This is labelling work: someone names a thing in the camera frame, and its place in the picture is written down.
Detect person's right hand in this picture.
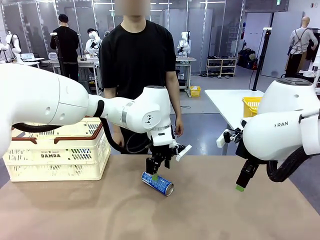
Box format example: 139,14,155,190
112,131,126,149

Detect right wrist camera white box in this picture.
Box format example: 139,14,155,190
216,119,247,149

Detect white shoe rack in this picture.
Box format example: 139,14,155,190
206,57,238,78

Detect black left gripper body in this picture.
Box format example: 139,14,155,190
149,143,180,161

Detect person's left hand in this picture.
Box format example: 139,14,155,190
173,117,185,138

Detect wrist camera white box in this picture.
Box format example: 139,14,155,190
216,119,247,149
174,144,193,162

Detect right arm black cable bundle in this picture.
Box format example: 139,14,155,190
265,145,315,184

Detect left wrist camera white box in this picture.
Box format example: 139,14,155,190
174,144,193,162

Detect left arm black cable bundle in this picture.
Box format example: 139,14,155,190
11,116,154,155

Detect person in black t-shirt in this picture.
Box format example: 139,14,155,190
98,0,178,154

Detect cream shopping basket brown handles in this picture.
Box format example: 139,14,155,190
2,116,112,183

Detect person's right forearm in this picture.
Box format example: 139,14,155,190
111,123,124,136

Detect person's left forearm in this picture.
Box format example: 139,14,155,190
166,96,183,121

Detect pile of black bags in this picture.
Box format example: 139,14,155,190
237,48,258,70

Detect grey background desk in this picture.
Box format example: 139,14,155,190
41,56,101,96

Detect arm black cable bundle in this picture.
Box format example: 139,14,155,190
11,116,154,155
265,145,315,184

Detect white side table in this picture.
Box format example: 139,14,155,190
204,89,266,156

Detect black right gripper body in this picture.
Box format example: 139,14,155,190
235,141,261,174

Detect white background desk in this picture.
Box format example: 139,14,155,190
174,56,198,91

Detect black tripod pole with camera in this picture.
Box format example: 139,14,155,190
251,27,273,92

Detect background person with black cap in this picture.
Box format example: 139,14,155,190
49,13,80,83

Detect yellow floor crate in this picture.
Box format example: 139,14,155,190
189,85,202,98

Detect yellow plastic basket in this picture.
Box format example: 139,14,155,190
241,96,263,118

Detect mannequin with grey apron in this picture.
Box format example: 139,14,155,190
284,16,320,79

